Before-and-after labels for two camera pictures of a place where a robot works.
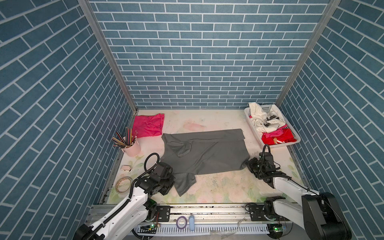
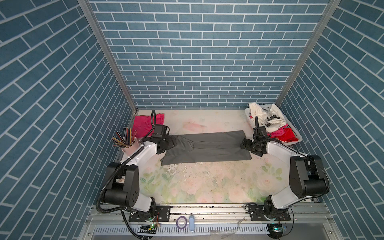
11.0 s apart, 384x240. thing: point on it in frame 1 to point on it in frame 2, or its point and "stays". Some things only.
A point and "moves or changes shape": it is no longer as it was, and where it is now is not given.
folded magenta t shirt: (148, 126) stays
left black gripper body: (166, 185) to (168, 142)
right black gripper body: (254, 167) to (251, 146)
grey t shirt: (187, 153) moves or changes shape
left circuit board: (148, 228) stays
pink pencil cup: (133, 150) stays
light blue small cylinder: (191, 223) stays
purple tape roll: (180, 217) stays
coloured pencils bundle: (119, 141) stays
